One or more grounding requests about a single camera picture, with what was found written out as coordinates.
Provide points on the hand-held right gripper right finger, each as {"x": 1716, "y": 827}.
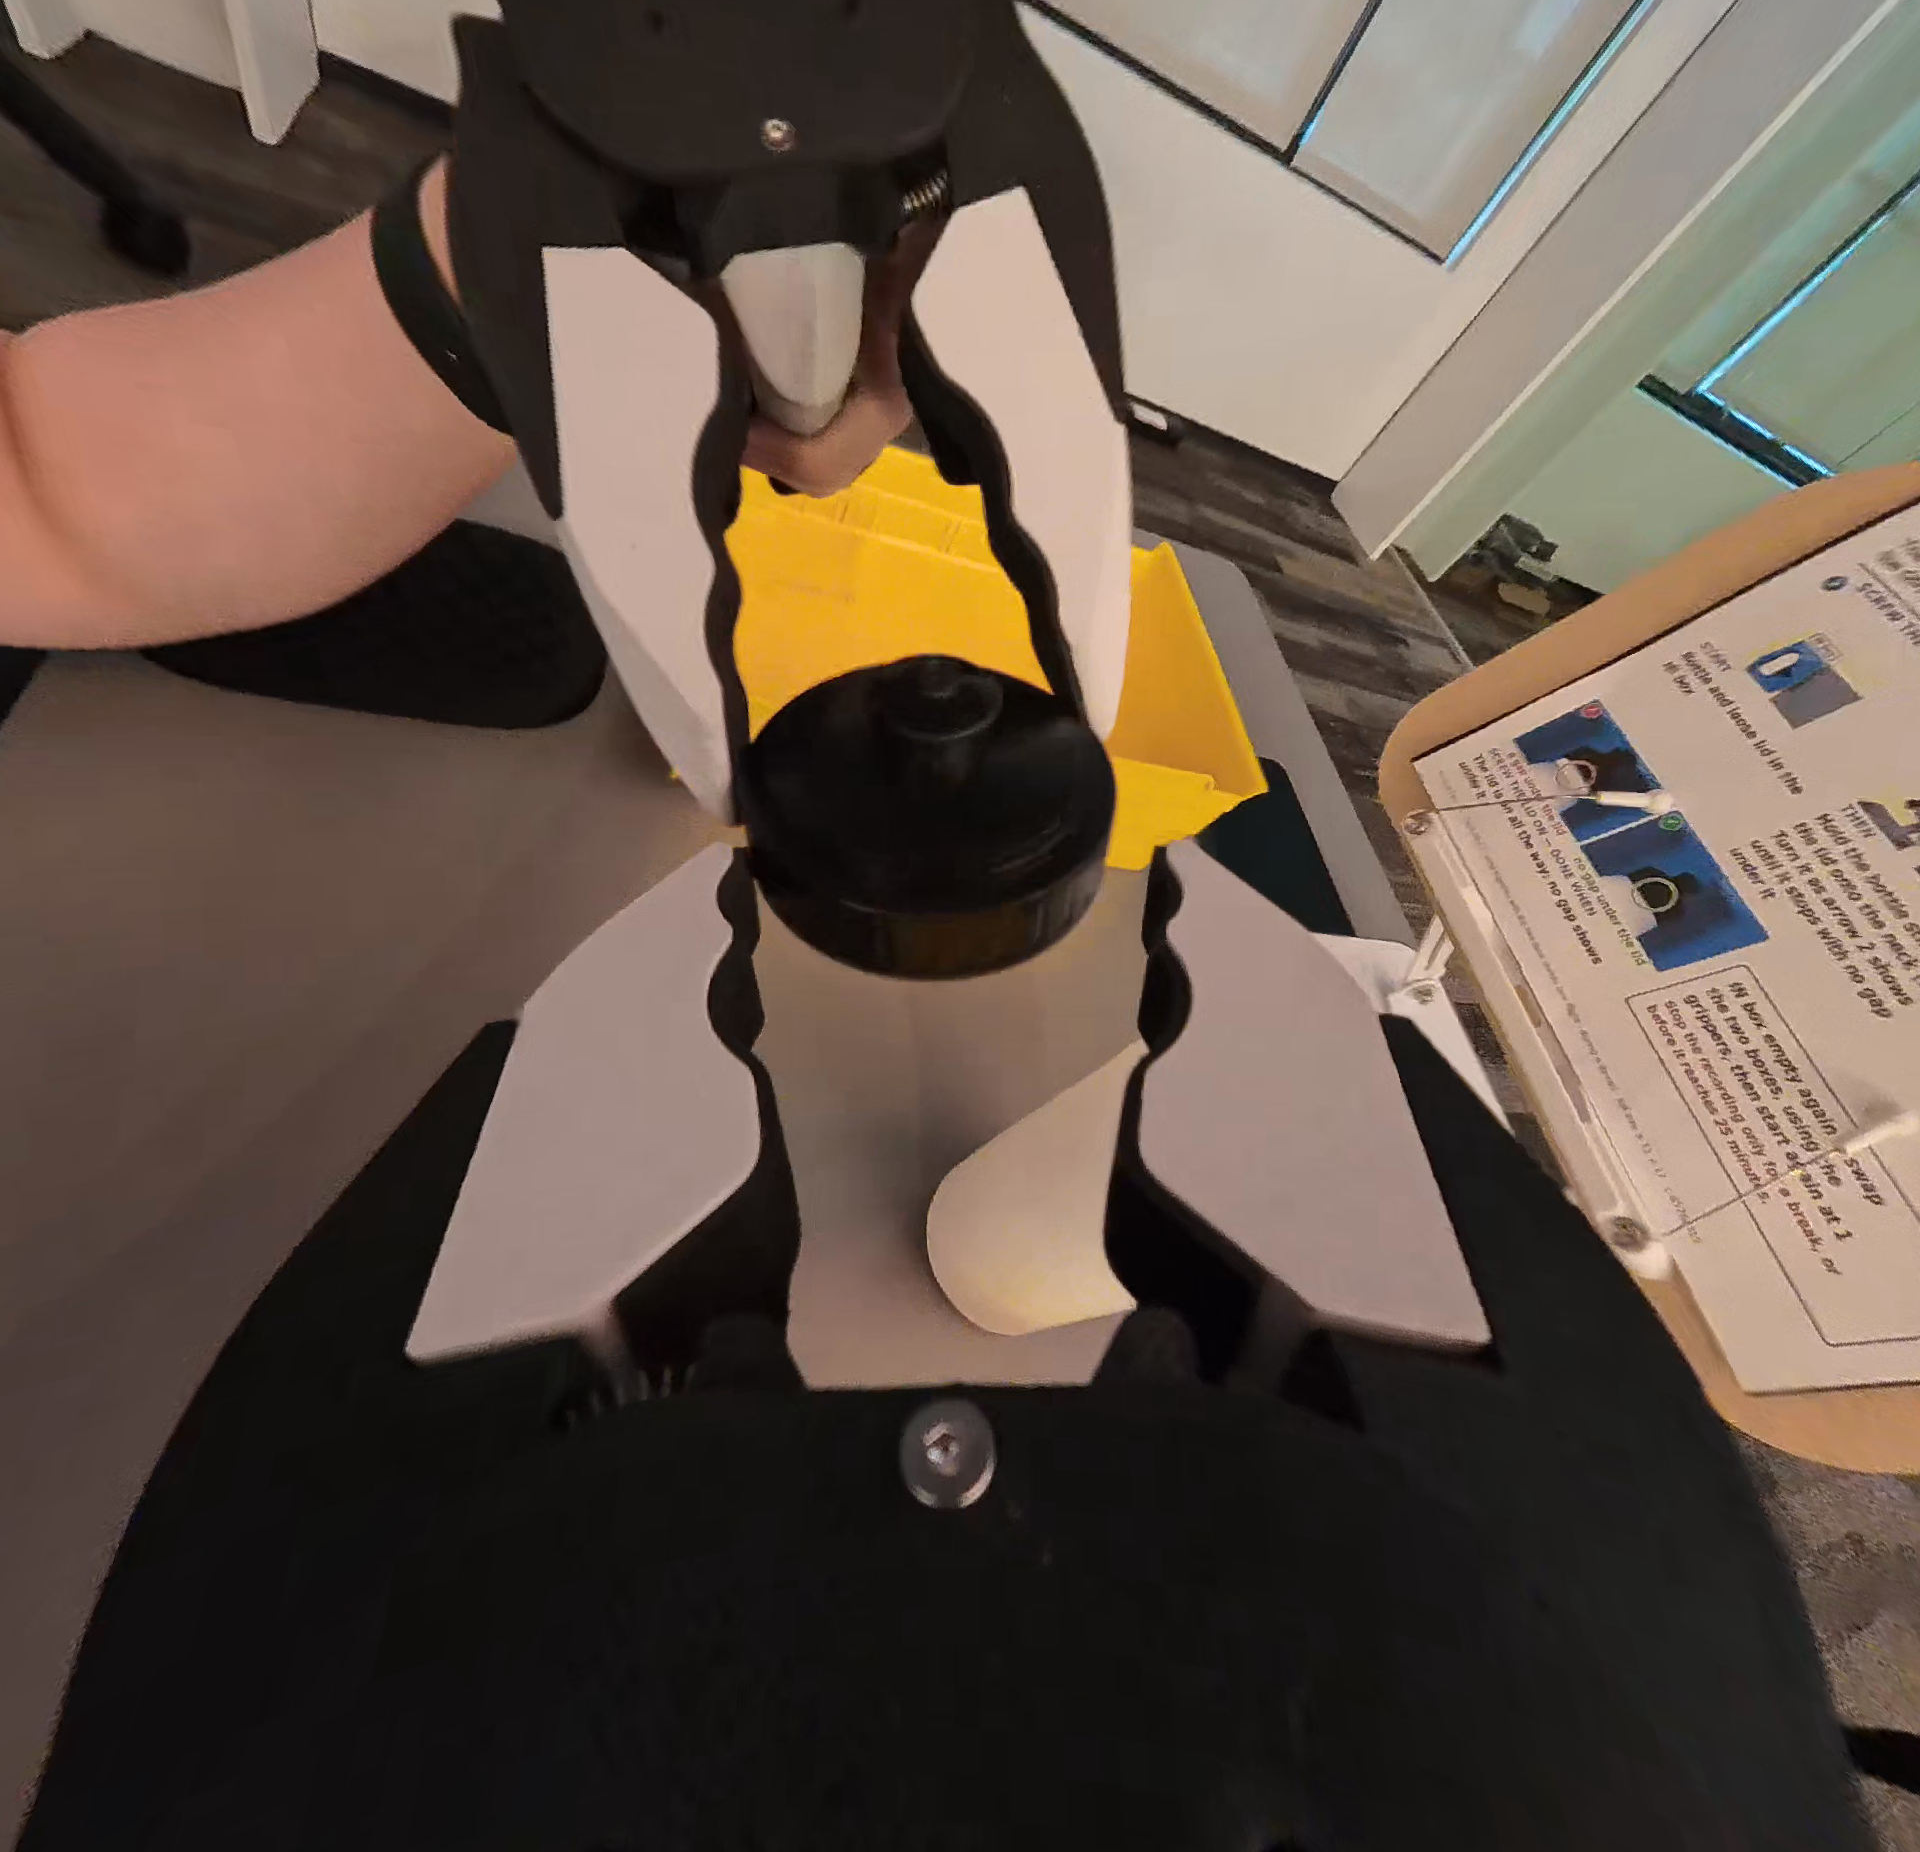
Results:
{"x": 1306, "y": 1134}

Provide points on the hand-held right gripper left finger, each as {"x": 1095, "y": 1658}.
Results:
{"x": 601, "y": 1163}

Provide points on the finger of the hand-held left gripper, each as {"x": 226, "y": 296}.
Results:
{"x": 631, "y": 473}
{"x": 1036, "y": 382}

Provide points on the white plastic bottle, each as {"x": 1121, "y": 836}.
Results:
{"x": 1036, "y": 1222}

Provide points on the yellow plastic bin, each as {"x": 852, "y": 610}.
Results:
{"x": 1170, "y": 714}

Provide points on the black bottle lid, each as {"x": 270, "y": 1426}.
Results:
{"x": 931, "y": 835}

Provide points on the person's left forearm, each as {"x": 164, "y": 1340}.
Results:
{"x": 209, "y": 445}

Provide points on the person's left hand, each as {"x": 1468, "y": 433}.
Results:
{"x": 841, "y": 458}

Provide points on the black wristband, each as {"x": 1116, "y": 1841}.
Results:
{"x": 437, "y": 295}

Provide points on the black textured pad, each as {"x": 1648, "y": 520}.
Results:
{"x": 359, "y": 638}

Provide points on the wooden edged instruction board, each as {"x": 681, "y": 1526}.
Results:
{"x": 1680, "y": 953}

